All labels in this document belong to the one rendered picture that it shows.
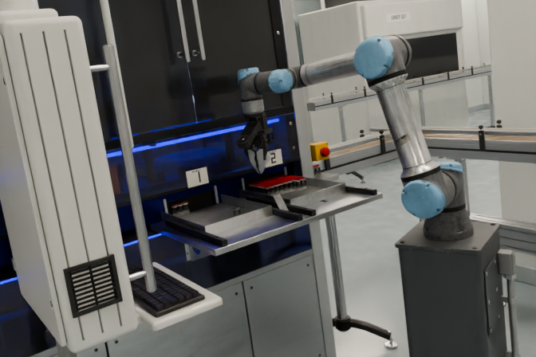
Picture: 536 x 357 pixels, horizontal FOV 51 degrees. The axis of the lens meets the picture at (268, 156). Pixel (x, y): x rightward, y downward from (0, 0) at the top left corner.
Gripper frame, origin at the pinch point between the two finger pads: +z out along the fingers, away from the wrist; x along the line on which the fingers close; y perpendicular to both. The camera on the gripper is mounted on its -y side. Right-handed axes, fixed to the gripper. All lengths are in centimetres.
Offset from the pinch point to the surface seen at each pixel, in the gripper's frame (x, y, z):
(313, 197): -13.3, 12.7, 13.1
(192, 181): 24.2, -7.0, 1.5
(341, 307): 8, 67, 82
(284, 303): 12, 22, 60
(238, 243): -8.7, -30.4, 15.6
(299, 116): 2.4, 40.0, -13.5
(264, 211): -4.2, -6.9, 12.7
